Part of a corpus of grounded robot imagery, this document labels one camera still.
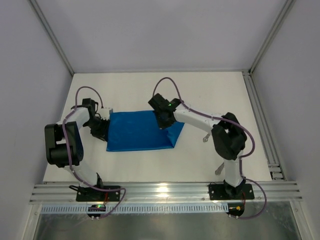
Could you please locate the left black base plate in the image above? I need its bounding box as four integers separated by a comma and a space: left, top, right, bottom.
74, 185, 120, 202

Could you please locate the slotted grey cable duct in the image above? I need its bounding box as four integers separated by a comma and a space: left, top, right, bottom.
40, 202, 228, 214

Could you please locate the blue satin napkin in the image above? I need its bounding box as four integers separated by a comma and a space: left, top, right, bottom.
106, 110, 184, 152

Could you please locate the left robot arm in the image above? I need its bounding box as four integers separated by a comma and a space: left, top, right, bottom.
44, 98, 110, 192

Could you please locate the silver fork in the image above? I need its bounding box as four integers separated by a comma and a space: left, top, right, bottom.
202, 133, 211, 143

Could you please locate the controller board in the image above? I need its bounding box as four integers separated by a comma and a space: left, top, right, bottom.
226, 204, 245, 219
86, 203, 106, 220

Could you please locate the silver table knife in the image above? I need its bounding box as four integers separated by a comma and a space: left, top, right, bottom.
215, 163, 225, 176

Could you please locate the right controller board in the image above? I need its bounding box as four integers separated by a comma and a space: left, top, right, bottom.
226, 204, 245, 219

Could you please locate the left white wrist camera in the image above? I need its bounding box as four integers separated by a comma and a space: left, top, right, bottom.
98, 107, 113, 120

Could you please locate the aluminium frame post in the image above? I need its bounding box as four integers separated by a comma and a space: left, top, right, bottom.
27, 0, 75, 77
248, 0, 296, 74

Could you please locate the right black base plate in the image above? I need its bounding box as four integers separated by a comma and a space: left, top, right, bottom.
208, 181, 255, 200

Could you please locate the left aluminium frame post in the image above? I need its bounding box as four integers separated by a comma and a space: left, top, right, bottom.
27, 0, 75, 77

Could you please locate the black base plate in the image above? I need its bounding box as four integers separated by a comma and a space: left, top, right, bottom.
74, 185, 120, 202
208, 181, 255, 200

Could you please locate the right aluminium frame post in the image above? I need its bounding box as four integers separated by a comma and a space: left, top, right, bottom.
248, 0, 296, 74

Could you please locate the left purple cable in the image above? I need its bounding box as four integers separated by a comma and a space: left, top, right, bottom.
62, 86, 127, 219

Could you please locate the aluminium front rail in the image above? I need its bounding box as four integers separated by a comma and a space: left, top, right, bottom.
29, 181, 303, 204

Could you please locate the left controller board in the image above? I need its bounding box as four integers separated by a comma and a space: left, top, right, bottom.
86, 203, 106, 220

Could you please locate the right aluminium side rail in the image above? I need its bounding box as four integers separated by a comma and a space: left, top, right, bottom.
242, 70, 287, 181

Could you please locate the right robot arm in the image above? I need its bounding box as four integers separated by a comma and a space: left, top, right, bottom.
148, 93, 247, 199

